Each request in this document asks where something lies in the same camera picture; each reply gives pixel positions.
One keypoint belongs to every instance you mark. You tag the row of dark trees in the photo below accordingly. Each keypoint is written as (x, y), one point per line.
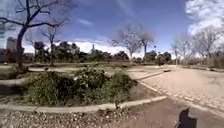
(66, 51)

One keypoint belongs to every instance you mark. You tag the group of bare trees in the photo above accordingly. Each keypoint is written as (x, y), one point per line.
(206, 40)

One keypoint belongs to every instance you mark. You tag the tall building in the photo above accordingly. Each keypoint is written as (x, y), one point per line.
(11, 45)

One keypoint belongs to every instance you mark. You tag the low green bushes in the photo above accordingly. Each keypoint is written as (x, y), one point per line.
(86, 83)

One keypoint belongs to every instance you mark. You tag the thin bare tree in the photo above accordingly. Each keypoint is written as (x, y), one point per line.
(51, 41)

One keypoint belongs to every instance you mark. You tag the dark dirt ground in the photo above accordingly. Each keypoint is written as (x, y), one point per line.
(156, 113)

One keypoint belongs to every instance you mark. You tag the straight pale stone kerb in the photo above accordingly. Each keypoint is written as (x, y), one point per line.
(153, 75)

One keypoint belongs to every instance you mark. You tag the curved pale stone kerb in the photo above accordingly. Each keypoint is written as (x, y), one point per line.
(83, 108)

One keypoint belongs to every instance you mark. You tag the pale brick paving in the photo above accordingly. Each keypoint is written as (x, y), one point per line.
(193, 83)

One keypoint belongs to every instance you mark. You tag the large bare tree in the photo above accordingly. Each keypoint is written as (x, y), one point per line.
(20, 46)

